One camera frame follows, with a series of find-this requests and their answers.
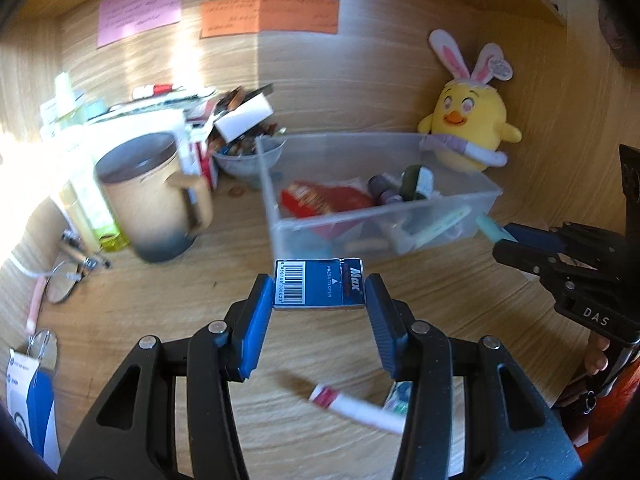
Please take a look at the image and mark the clear plastic storage bin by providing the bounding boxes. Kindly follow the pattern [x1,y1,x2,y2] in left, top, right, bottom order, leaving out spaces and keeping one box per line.
[256,132,504,267]

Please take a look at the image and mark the eyeglasses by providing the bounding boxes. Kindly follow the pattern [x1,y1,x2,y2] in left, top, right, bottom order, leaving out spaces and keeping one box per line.
[44,231,112,306]

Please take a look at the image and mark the person's orange clothing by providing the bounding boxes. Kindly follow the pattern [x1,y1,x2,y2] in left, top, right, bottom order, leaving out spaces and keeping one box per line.
[560,355,640,448]

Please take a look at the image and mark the teal pen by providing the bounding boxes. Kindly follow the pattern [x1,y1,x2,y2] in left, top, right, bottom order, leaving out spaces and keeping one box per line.
[475,214,517,244]

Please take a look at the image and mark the yellow chick plush toy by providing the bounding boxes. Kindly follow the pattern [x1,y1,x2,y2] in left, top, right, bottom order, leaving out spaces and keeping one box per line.
[417,29,524,174]

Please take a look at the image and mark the white pink marker pen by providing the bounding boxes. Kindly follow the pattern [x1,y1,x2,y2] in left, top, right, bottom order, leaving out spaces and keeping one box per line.
[307,382,407,434]

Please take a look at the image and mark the glass bowl of trinkets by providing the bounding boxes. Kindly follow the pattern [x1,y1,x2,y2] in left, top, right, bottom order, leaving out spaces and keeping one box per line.
[212,136,287,179]

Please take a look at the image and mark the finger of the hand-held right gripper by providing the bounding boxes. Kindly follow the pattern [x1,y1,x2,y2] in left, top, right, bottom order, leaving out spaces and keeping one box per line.
[504,222,563,253]
[492,239,553,282]

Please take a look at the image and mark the light green tube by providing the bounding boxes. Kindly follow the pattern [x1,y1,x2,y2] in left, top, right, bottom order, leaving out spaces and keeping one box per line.
[400,205,474,252]

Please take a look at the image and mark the blue white carton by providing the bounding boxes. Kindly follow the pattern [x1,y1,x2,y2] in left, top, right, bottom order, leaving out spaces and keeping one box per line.
[5,347,62,467]

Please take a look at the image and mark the red white pen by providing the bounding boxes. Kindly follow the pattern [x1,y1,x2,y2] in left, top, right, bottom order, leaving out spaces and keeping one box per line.
[132,83,175,100]

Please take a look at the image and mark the person's right hand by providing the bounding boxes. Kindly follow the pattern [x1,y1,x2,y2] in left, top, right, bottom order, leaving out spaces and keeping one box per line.
[582,334,612,377]

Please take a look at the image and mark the wide orange paper note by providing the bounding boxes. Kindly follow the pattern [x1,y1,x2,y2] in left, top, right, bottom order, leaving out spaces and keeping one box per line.
[257,0,341,36]

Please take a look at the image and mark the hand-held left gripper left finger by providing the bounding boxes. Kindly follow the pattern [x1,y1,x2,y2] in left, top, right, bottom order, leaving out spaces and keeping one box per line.
[57,274,277,480]

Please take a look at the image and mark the small orange paper note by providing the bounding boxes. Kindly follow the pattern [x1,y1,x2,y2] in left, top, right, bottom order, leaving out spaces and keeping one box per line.
[200,0,261,40]

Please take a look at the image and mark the red packet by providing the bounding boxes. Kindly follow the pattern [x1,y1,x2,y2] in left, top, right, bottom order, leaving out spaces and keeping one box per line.
[280,181,377,219]

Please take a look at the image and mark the beige ceramic mug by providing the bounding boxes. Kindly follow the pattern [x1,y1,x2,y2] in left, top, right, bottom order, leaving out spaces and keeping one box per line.
[94,132,215,264]

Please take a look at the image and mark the teal patterned small box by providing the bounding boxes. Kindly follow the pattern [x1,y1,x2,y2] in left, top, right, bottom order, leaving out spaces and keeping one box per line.
[384,381,414,412]

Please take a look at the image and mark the pale green bottle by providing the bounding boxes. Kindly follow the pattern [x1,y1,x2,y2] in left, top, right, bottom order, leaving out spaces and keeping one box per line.
[52,72,88,131]

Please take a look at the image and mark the blue staples box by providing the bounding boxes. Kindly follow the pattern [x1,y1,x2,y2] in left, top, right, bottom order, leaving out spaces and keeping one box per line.
[272,257,366,312]

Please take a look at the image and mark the small round mirror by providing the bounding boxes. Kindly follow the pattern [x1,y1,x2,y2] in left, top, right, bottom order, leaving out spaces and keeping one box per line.
[27,328,59,369]

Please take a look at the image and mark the dark green small case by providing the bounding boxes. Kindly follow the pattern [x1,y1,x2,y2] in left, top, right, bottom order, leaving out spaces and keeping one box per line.
[400,164,435,202]

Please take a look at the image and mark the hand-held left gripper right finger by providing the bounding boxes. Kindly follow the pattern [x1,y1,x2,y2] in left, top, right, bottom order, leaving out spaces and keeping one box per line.
[364,274,587,480]

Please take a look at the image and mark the pink paper note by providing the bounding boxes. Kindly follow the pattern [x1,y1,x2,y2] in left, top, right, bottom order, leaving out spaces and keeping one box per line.
[97,0,183,49]

